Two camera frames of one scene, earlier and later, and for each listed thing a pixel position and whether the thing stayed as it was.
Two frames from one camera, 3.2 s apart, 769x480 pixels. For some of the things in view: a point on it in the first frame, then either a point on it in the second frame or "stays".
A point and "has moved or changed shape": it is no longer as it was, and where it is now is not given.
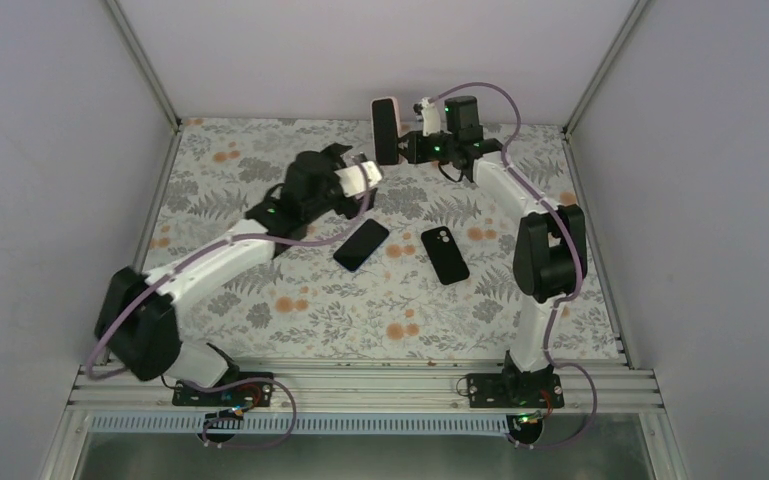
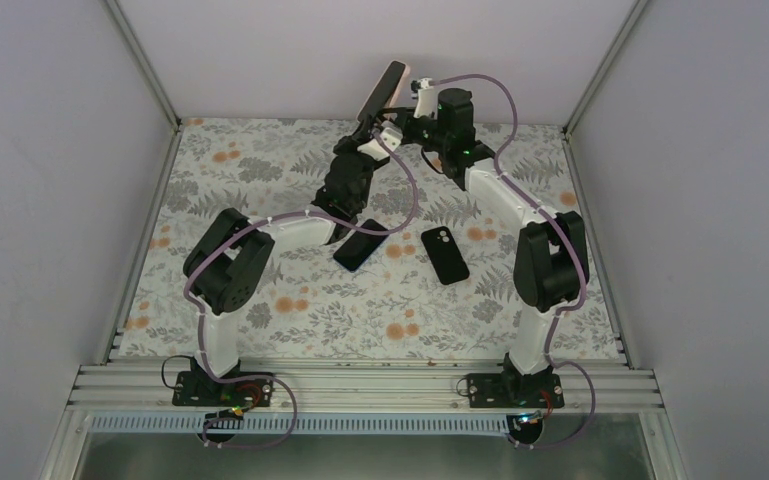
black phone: x=361 y=245 stays
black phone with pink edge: x=385 y=119 has moved or changed shape
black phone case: x=445 y=255 stays
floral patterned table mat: x=425 y=274 stays
